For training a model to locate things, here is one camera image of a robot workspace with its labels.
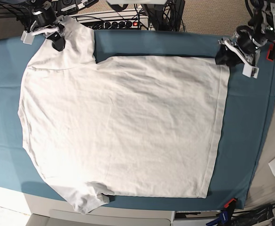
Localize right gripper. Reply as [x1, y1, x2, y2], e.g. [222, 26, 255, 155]
[28, 4, 65, 51]

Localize white T-shirt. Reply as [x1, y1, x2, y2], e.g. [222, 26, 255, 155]
[18, 16, 230, 214]

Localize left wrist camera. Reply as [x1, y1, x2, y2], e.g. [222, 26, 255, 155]
[242, 64, 259, 79]

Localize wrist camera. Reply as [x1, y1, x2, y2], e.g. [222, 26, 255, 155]
[242, 64, 259, 79]
[21, 31, 35, 45]

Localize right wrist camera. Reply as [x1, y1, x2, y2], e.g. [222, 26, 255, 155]
[21, 31, 35, 45]

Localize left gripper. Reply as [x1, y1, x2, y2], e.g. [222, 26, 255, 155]
[215, 25, 267, 67]

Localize orange black clamp bottom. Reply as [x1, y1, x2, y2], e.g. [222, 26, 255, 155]
[224, 198, 238, 209]

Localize orange black clamp right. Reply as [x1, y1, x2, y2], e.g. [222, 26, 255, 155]
[266, 42, 275, 62]

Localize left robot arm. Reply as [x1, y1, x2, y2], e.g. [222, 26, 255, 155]
[215, 0, 275, 67]

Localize teal table cloth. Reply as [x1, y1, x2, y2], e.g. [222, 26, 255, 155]
[0, 30, 275, 210]

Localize white drawer cabinet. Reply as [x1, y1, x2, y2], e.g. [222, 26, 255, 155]
[24, 194, 173, 226]

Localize black power strip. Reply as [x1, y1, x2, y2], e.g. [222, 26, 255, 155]
[82, 20, 148, 30]

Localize orange black clamp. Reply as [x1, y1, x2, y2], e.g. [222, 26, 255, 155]
[224, 198, 238, 209]
[266, 42, 275, 62]

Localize blue clamp bottom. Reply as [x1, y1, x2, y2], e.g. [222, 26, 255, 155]
[206, 210, 234, 226]

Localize black cable bundle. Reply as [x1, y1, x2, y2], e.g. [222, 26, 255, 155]
[134, 0, 186, 31]

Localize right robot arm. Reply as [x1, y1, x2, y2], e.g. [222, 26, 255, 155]
[0, 0, 65, 52]

